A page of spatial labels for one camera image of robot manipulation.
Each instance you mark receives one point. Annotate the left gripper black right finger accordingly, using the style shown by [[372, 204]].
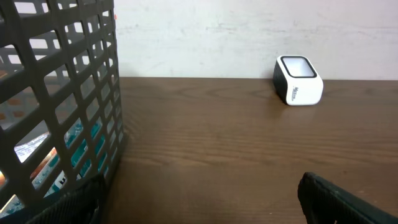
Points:
[[324, 202]]

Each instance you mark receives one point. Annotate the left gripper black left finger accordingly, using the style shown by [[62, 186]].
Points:
[[84, 204]]

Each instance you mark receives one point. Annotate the teal mouthwash bottle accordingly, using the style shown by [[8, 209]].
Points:
[[47, 165]]

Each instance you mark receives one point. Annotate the white barcode scanner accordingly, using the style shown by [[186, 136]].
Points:
[[296, 81]]

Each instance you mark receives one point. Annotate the grey plastic shopping basket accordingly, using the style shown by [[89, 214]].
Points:
[[59, 67]]

